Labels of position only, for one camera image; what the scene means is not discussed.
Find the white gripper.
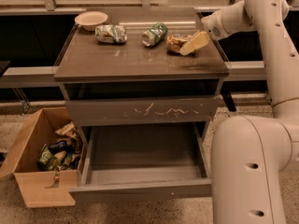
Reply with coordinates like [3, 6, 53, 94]
[179, 9, 231, 56]

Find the orange crushed can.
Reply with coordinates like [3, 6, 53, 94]
[166, 34, 191, 55]

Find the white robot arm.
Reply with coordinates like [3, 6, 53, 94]
[202, 0, 299, 224]

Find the green soda can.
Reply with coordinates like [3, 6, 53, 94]
[142, 22, 168, 47]

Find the scratched grey middle drawer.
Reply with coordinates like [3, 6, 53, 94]
[65, 96, 220, 127]

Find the grey drawer cabinet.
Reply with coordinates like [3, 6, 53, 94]
[53, 6, 230, 205]

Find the crushed white green can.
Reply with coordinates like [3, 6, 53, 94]
[95, 25, 127, 44]

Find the open grey bottom drawer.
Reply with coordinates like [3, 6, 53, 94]
[69, 122, 211, 203]

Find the beige paper bowl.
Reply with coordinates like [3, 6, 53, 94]
[75, 11, 108, 32]

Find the tan snack wrapper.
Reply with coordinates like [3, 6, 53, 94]
[55, 122, 82, 146]

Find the black bottle in box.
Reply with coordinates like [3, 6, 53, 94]
[48, 140, 67, 154]

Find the green snack bag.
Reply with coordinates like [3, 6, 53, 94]
[36, 145, 66, 171]

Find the cardboard box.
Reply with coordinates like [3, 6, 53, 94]
[0, 107, 82, 208]

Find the metal window rail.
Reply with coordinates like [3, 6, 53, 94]
[0, 0, 299, 17]

